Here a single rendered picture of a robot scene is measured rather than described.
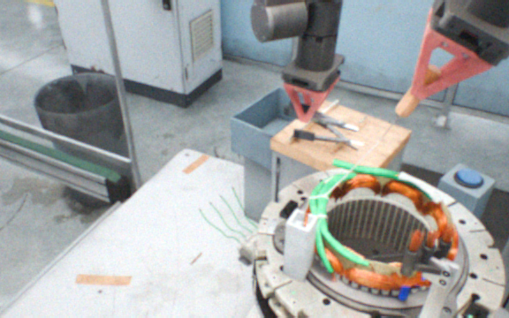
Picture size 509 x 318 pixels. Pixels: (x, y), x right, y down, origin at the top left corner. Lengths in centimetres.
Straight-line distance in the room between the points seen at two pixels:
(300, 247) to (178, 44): 239
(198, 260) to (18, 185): 177
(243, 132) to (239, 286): 32
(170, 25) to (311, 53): 218
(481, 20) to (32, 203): 231
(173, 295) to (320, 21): 60
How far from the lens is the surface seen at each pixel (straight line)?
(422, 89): 50
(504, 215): 253
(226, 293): 97
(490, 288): 65
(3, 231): 244
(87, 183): 138
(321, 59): 69
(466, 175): 90
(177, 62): 291
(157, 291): 99
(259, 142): 91
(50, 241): 230
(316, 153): 84
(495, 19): 46
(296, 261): 57
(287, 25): 63
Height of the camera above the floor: 156
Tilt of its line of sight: 37 degrees down
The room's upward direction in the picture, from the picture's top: straight up
